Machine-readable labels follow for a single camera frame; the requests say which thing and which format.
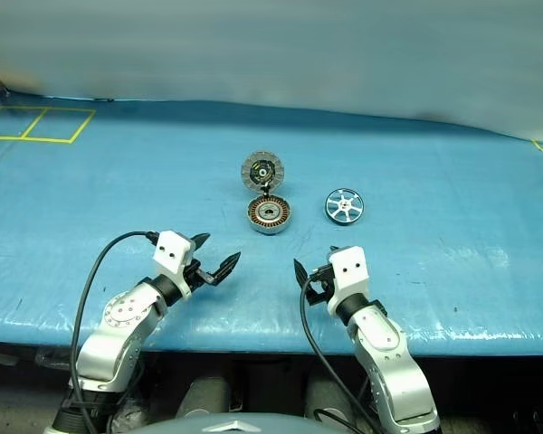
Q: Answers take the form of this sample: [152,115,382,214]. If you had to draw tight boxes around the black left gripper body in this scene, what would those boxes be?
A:
[183,258,219,293]

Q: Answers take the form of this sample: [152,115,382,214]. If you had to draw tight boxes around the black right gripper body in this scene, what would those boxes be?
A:
[304,263,336,306]

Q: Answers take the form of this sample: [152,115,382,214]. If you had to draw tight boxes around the blue silver spoked motor rotor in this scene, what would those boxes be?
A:
[321,186,367,226]

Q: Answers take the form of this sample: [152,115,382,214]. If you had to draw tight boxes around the silver motor stator copper windings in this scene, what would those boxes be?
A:
[245,191,296,237]

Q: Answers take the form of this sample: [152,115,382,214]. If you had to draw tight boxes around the blue plastic table cover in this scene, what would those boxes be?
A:
[0,88,543,359]

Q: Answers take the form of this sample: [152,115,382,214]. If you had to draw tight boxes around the dark grey rounded shape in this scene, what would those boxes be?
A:
[176,376,232,420]
[304,373,359,420]

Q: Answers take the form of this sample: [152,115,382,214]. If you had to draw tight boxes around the grey robot torso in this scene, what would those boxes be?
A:
[138,417,328,434]

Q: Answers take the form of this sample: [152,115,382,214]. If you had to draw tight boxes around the yellow tape double square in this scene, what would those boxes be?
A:
[0,106,98,145]

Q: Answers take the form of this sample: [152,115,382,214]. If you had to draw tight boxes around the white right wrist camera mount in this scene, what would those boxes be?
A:
[327,245,371,317]

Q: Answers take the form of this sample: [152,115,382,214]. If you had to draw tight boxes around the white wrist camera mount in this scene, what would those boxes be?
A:
[152,230,196,300]
[327,245,371,317]

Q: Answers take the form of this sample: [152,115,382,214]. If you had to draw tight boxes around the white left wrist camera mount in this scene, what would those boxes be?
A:
[152,230,196,300]

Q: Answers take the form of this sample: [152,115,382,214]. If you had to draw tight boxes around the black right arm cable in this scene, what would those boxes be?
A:
[299,270,386,434]

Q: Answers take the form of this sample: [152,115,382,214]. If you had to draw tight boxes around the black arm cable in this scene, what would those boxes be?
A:
[299,270,386,434]
[69,231,160,434]

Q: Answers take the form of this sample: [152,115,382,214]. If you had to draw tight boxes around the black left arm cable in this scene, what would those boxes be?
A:
[69,231,160,434]

